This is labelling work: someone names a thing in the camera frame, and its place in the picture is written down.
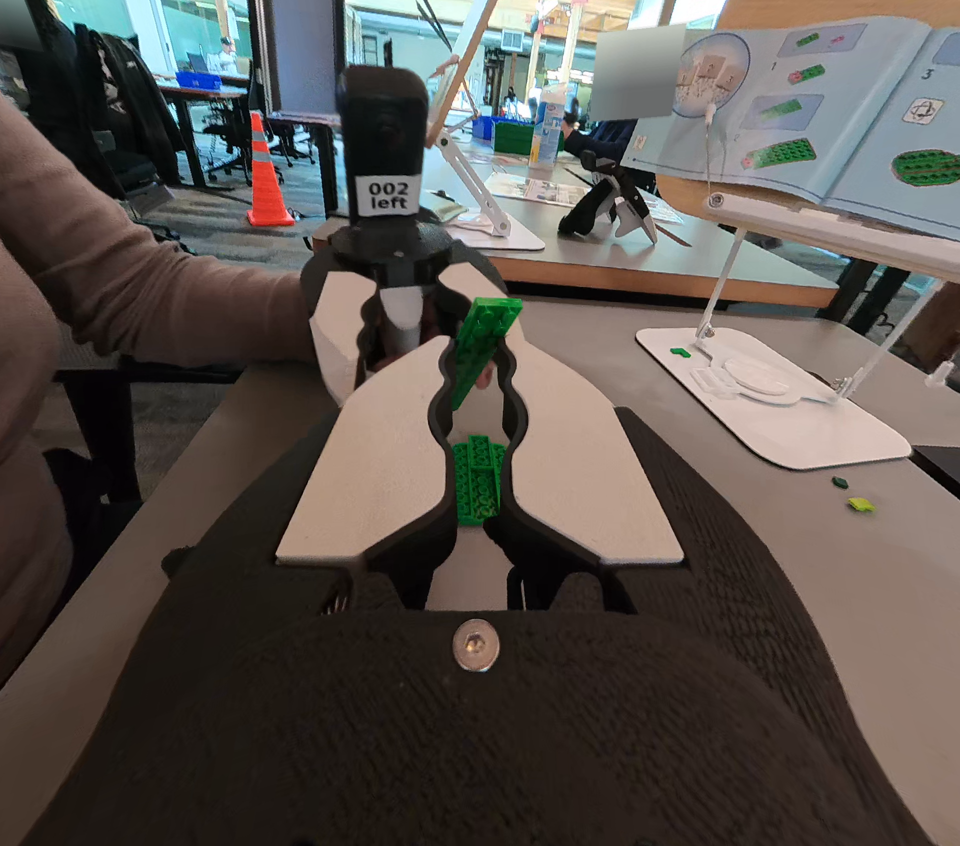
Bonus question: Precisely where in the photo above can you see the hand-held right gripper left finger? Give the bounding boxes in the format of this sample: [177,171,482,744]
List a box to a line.
[275,340,460,573]

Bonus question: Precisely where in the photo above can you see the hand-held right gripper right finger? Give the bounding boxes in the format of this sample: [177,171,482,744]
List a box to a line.
[486,340,686,571]

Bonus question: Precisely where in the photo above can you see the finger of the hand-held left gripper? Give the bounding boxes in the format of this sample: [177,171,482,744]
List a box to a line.
[309,268,380,410]
[437,258,526,337]

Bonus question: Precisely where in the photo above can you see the green lego plate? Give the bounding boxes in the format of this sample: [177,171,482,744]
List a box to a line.
[450,297,525,412]

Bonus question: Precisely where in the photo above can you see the green lego plate assembly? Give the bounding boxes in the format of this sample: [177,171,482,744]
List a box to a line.
[452,433,507,528]

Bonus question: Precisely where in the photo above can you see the person's left forearm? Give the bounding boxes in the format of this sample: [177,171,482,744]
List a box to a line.
[60,186,320,371]

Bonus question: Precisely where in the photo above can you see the lego instruction booklet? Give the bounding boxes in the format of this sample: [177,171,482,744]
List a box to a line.
[621,15,960,240]

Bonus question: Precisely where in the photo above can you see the person's left hand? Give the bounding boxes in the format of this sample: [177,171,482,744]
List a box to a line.
[371,342,434,376]

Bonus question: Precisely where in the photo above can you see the printed papers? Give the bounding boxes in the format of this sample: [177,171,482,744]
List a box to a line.
[487,174,594,206]

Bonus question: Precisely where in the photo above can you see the orange traffic cone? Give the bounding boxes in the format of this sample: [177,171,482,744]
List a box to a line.
[246,111,297,228]

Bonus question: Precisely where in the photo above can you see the black computer monitor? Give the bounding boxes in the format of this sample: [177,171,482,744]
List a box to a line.
[240,0,348,126]

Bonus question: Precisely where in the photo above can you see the black and white gripper tool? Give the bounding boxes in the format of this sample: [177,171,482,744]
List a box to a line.
[558,150,661,246]

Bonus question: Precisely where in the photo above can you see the black office chair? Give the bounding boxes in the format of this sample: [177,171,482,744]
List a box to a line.
[71,24,189,187]
[202,103,252,168]

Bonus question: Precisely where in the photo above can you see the blue white carton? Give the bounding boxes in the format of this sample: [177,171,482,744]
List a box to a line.
[528,87,565,169]

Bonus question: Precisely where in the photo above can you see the brown edged desk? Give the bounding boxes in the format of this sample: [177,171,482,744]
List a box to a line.
[311,141,840,311]

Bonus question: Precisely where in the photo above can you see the person's torso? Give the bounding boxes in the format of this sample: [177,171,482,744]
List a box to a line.
[0,96,76,686]

